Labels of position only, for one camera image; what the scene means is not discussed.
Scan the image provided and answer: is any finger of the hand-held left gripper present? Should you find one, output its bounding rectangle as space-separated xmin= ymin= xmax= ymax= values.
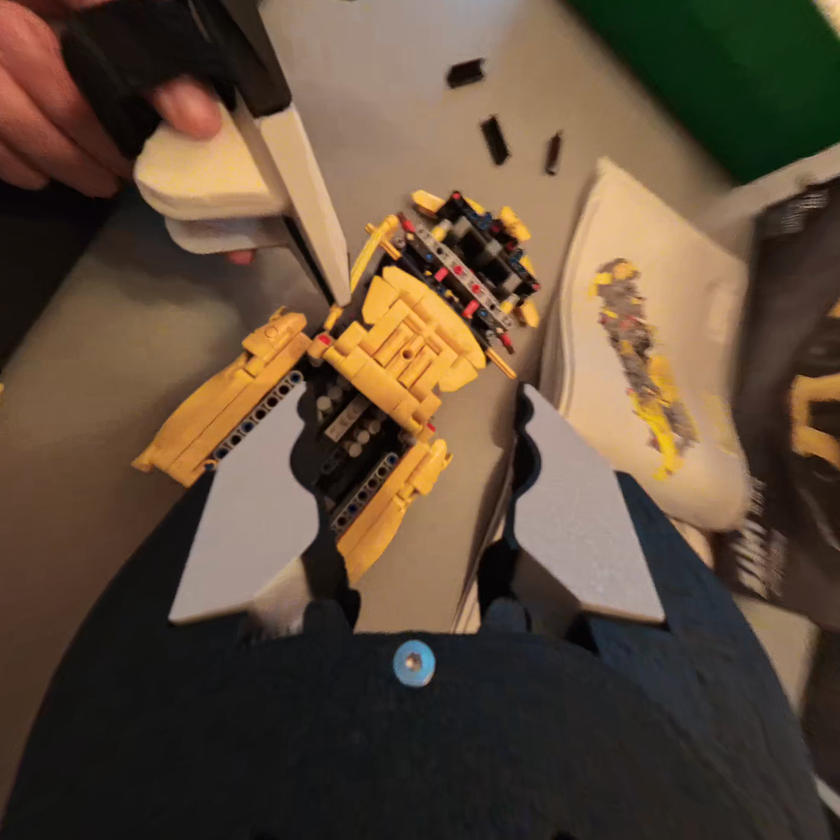
xmin=258 ymin=104 xmax=353 ymax=309

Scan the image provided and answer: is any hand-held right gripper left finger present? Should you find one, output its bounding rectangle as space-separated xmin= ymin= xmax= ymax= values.
xmin=168 ymin=382 xmax=361 ymax=627

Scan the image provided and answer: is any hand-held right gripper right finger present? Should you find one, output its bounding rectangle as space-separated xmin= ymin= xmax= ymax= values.
xmin=478 ymin=382 xmax=666 ymax=624

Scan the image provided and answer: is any yellow toy brick model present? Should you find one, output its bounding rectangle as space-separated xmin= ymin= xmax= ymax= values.
xmin=131 ymin=189 xmax=542 ymax=585

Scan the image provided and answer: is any person's left hand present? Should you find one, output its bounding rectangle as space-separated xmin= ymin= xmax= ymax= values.
xmin=0 ymin=0 xmax=225 ymax=199

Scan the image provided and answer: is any open instruction booklet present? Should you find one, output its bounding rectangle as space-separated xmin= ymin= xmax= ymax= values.
xmin=453 ymin=157 xmax=756 ymax=634

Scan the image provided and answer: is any green box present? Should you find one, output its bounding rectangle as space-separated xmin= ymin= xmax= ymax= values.
xmin=564 ymin=0 xmax=840 ymax=186

